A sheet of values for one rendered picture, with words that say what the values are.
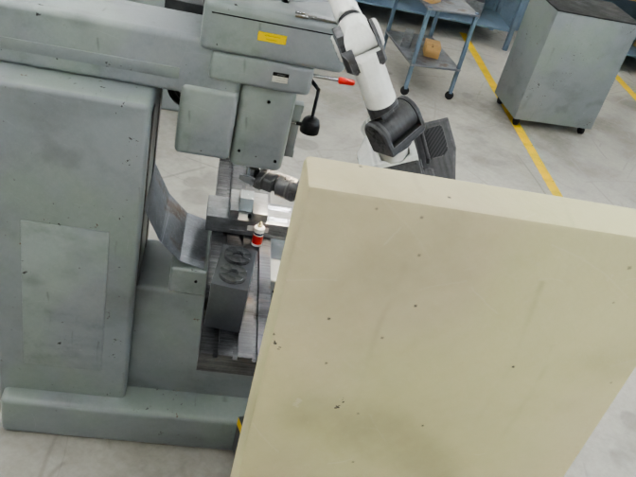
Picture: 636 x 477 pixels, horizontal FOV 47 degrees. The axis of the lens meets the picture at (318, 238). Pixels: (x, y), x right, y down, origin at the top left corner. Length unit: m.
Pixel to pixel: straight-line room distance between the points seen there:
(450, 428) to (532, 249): 0.27
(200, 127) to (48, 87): 0.49
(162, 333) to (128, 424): 0.44
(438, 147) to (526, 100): 4.72
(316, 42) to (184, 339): 1.34
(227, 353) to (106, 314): 0.68
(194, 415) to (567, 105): 4.97
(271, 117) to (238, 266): 0.52
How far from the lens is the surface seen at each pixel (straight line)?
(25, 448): 3.35
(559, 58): 6.90
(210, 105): 2.48
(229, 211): 2.85
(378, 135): 2.13
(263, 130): 2.54
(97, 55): 2.48
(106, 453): 3.31
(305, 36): 2.37
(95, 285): 2.82
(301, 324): 0.77
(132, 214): 2.61
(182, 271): 2.81
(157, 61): 2.45
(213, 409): 3.23
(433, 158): 2.26
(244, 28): 2.36
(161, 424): 3.23
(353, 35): 2.02
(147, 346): 3.10
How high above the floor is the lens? 2.64
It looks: 35 degrees down
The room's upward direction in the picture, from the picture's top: 15 degrees clockwise
